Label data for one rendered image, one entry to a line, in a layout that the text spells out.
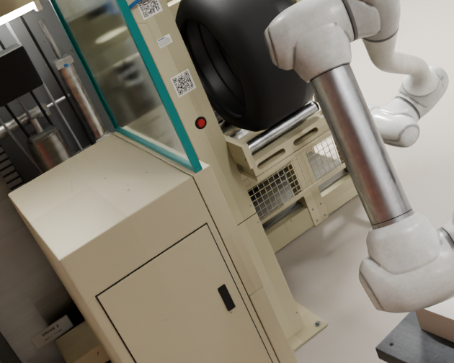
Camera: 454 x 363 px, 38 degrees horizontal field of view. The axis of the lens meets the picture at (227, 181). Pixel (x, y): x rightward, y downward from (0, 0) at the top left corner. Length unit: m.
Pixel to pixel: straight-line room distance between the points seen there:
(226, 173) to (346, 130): 1.01
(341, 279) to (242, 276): 1.49
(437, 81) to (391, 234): 0.69
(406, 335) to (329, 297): 1.26
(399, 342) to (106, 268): 0.78
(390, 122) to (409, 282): 0.64
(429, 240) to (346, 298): 1.51
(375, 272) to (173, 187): 0.49
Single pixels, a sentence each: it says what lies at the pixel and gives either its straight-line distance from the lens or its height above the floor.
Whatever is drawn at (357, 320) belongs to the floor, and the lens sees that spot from 2.89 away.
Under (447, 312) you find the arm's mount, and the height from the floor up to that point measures 0.74.
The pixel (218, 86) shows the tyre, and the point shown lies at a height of 1.03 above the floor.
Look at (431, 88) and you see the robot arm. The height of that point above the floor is 1.05.
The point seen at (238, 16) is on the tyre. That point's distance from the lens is 2.26.
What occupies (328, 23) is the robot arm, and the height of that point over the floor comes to 1.45.
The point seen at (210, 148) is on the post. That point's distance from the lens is 2.42.
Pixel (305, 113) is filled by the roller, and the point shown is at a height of 0.91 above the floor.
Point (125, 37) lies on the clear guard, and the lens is 1.50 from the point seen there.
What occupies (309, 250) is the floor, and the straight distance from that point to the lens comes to 3.38.
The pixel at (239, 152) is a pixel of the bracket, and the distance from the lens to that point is 2.39.
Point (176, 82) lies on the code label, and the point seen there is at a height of 1.24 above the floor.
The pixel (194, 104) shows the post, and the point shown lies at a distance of 2.37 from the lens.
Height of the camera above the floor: 1.90
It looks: 26 degrees down
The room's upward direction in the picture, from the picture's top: 24 degrees counter-clockwise
